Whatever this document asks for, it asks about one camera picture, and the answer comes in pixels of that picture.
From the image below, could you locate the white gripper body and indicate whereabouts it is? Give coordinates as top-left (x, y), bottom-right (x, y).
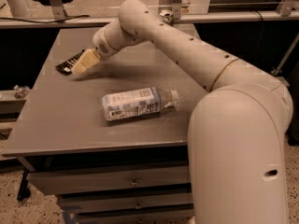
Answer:
top-left (93, 25), bottom-right (120, 58)

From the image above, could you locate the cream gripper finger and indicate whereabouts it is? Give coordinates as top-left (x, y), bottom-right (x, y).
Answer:
top-left (78, 49), bottom-right (100, 67)
top-left (71, 60), bottom-right (93, 75)

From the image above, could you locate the black rxbar chocolate bar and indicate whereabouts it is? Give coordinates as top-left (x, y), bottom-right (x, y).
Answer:
top-left (55, 49), bottom-right (84, 76)

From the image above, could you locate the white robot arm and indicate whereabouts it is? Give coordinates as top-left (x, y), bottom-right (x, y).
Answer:
top-left (72, 0), bottom-right (293, 224)

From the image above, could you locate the blue label plastic bottle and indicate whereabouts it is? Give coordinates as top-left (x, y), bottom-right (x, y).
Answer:
top-left (102, 87), bottom-right (178, 121)

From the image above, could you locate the small shiny crumpled object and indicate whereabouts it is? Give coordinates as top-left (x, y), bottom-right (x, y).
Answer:
top-left (14, 85), bottom-right (30, 99)

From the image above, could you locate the grey drawer cabinet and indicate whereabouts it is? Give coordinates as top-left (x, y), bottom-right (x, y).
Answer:
top-left (1, 23), bottom-right (208, 224)

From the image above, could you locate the metal railing bar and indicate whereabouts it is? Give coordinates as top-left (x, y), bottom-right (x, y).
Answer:
top-left (0, 10), bottom-right (299, 29)

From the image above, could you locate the white pipe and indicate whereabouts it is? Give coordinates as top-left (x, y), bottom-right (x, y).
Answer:
top-left (5, 0), bottom-right (32, 18)

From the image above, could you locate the top grey drawer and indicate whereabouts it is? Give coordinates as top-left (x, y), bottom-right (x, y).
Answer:
top-left (27, 163), bottom-right (190, 195)

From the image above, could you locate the grey drawer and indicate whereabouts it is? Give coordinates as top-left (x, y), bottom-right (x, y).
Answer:
top-left (58, 189), bottom-right (192, 214)
top-left (27, 163), bottom-right (190, 195)
top-left (76, 205), bottom-right (194, 224)

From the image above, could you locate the middle grey drawer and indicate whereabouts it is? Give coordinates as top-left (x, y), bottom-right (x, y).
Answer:
top-left (58, 189), bottom-right (192, 214)

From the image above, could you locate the bottom grey drawer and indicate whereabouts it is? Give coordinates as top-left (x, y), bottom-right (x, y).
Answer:
top-left (76, 205), bottom-right (194, 224)

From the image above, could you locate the black cable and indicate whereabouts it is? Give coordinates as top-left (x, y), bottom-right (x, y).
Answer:
top-left (0, 14), bottom-right (91, 24)

